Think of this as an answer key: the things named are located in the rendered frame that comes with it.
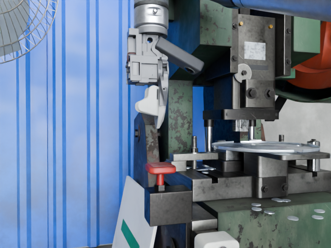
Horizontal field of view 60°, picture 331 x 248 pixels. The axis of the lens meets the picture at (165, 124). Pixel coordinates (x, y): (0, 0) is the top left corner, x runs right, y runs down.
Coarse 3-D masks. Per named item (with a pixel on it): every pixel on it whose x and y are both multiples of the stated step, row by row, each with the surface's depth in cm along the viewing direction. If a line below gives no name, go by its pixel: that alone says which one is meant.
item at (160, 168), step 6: (150, 162) 65; (156, 162) 66; (162, 162) 65; (150, 168) 60; (156, 168) 60; (162, 168) 60; (168, 168) 60; (174, 168) 61; (162, 174) 63; (162, 180) 63
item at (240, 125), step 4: (232, 120) 94; (236, 120) 92; (240, 120) 91; (244, 120) 92; (248, 120) 93; (232, 124) 94; (236, 124) 92; (240, 124) 91; (244, 124) 92; (248, 124) 93; (232, 128) 94; (236, 128) 92; (240, 128) 91; (244, 128) 92; (248, 128) 93
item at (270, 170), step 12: (252, 156) 78; (264, 156) 70; (276, 156) 65; (288, 156) 64; (300, 156) 65; (312, 156) 66; (324, 156) 67; (252, 168) 78; (264, 168) 76; (276, 168) 77; (264, 180) 76; (276, 180) 77; (264, 192) 76; (276, 192) 77
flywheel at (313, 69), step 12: (324, 24) 106; (324, 36) 106; (324, 48) 106; (312, 60) 112; (324, 60) 106; (300, 72) 113; (312, 72) 108; (324, 72) 102; (300, 84) 113; (312, 84) 107; (324, 84) 102
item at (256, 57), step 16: (240, 16) 84; (256, 16) 86; (240, 32) 84; (256, 32) 86; (272, 32) 87; (240, 48) 84; (256, 48) 86; (272, 48) 87; (240, 64) 83; (256, 64) 86; (272, 64) 87; (224, 80) 88; (240, 80) 83; (256, 80) 83; (272, 80) 84; (224, 96) 89; (240, 96) 84; (256, 96) 83; (272, 96) 83
